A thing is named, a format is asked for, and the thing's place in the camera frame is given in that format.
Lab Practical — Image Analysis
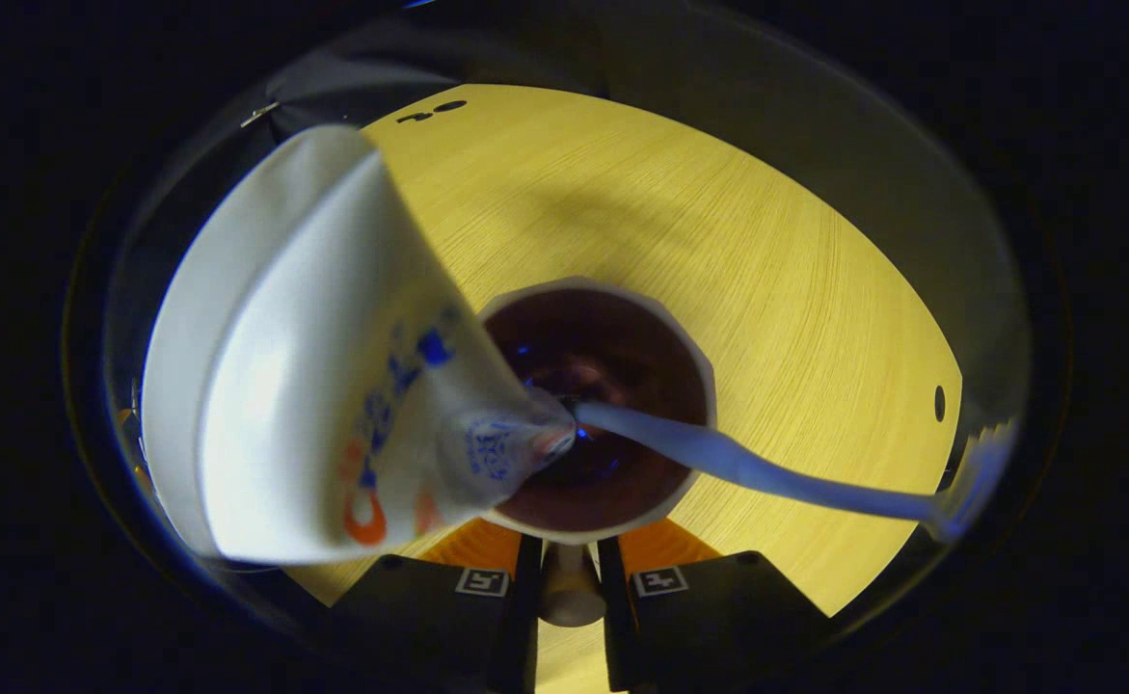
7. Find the white toothbrush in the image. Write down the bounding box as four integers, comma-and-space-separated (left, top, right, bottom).
574, 400, 1018, 543

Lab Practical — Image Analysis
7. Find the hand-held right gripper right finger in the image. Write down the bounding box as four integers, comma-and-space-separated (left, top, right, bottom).
598, 520, 830, 694

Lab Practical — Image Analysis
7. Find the beige cup with handle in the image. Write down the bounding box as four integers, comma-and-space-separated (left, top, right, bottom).
475, 278, 717, 627

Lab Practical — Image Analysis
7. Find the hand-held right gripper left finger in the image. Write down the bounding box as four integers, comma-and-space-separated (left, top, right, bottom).
333, 520, 543, 694

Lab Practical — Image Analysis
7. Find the white toothpaste tube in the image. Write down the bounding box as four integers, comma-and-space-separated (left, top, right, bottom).
140, 123, 579, 565

